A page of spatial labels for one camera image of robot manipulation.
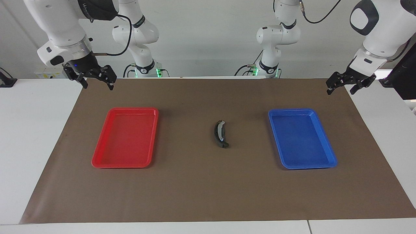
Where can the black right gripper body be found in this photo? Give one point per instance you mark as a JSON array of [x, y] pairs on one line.
[[83, 65]]

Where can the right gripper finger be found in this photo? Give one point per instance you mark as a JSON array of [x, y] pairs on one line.
[[76, 77], [107, 76]]

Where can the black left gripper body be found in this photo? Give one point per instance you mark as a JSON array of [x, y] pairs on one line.
[[354, 75]]

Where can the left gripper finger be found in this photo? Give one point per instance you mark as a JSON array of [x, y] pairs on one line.
[[362, 84], [334, 83]]

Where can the curved brake shoe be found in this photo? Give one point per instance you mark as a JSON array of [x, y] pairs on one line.
[[217, 131]]

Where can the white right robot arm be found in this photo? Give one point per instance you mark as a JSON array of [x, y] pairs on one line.
[[61, 26]]

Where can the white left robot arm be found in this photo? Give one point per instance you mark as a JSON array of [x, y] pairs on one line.
[[380, 29]]

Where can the yellowish power strip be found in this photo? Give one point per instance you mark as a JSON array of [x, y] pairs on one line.
[[48, 74]]

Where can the black monitor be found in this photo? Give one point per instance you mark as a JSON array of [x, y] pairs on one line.
[[403, 74]]

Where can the blue plastic tray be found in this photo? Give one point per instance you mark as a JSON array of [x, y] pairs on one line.
[[300, 138]]

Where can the red plastic tray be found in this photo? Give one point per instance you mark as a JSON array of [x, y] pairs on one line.
[[126, 139]]

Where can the black clamp stand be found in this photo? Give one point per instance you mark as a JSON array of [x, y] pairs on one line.
[[6, 81]]

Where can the brown table mat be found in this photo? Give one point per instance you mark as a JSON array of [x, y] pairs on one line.
[[195, 188]]

